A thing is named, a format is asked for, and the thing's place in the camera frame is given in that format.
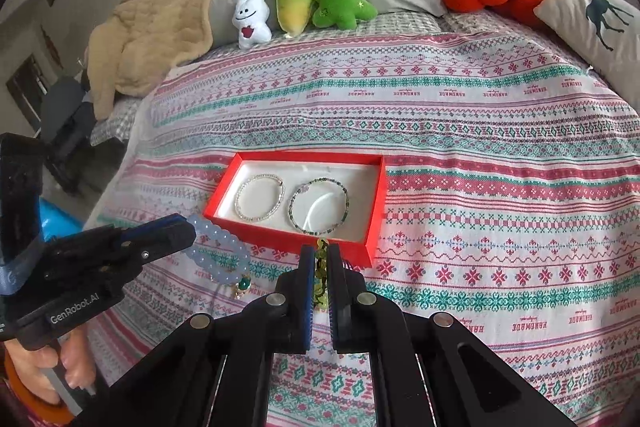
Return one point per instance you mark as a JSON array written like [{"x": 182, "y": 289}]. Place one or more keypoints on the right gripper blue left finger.
[{"x": 215, "y": 372}]

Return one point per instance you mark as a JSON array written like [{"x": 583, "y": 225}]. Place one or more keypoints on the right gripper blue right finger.
[{"x": 428, "y": 371}]

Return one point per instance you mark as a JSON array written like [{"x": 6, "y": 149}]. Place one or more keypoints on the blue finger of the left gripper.
[
  {"x": 129, "y": 261},
  {"x": 172, "y": 231}
]

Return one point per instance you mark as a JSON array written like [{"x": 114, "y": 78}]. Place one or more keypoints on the person's left hand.
[{"x": 75, "y": 355}]

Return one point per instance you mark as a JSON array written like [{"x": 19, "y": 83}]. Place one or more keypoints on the red cardboard box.
[{"x": 286, "y": 200}]

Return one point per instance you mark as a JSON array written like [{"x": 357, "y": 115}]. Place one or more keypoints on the dark office chair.
[{"x": 67, "y": 121}]

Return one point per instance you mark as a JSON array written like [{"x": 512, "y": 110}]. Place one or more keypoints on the beige fleece blanket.
[{"x": 134, "y": 49}]

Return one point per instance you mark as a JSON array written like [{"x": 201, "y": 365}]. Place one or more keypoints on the white bunny plush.
[{"x": 250, "y": 18}]

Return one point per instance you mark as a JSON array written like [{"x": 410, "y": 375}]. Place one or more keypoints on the green tree plush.
[{"x": 343, "y": 14}]

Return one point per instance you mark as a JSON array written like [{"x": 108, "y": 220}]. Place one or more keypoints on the white deer pillow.
[{"x": 605, "y": 33}]

